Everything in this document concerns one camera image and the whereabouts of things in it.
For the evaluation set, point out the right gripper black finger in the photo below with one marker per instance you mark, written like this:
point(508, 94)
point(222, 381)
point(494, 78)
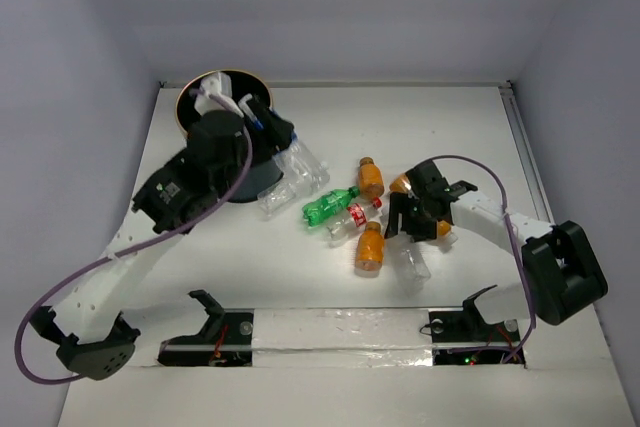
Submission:
point(399, 207)
point(423, 229)

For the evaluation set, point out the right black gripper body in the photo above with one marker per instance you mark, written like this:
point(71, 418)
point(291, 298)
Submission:
point(419, 201)

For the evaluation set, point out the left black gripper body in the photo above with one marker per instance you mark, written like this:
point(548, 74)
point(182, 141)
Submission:
point(279, 128)

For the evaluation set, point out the large orange bottle blue label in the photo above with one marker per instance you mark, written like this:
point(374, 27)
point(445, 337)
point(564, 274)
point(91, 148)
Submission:
point(402, 184)

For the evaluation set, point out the clear plastic bottle unlabelled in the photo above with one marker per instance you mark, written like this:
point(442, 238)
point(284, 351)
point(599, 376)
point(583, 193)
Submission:
point(407, 262)

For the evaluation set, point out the clear plastic bottle white cap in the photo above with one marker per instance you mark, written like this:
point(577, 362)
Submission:
point(298, 181)

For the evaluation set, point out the clear bottle blue label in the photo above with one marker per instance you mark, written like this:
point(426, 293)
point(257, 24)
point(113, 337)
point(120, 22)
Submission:
point(297, 153)

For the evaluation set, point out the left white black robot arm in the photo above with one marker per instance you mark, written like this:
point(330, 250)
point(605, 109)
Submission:
point(82, 314)

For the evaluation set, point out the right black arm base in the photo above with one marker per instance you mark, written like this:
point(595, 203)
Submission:
point(462, 337)

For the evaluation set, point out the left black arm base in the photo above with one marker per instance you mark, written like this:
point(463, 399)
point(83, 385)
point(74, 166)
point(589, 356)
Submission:
point(224, 340)

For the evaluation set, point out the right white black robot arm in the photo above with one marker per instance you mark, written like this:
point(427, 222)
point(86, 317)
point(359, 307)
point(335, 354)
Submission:
point(559, 274)

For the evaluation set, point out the dark bin with gold rim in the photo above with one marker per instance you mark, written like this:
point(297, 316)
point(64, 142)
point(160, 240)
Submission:
point(263, 173)

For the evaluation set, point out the small orange bottle upper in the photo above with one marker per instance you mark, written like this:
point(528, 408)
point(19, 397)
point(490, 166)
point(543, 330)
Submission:
point(370, 181)

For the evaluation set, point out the small orange bottle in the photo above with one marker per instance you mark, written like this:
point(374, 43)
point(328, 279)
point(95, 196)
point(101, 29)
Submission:
point(369, 255)
point(370, 181)

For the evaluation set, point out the clear bottle red label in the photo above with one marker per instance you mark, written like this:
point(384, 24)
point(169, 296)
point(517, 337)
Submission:
point(348, 223)

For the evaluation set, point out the small orange bottle lower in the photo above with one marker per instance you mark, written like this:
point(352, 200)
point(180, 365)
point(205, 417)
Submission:
point(369, 255)

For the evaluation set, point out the green plastic bottle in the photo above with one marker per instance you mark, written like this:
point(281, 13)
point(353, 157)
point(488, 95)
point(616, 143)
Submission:
point(320, 210)

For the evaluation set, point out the silver foil strip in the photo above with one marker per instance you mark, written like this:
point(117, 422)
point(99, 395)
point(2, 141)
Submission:
point(340, 338)

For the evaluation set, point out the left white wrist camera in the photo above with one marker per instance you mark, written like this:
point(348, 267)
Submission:
point(214, 93)

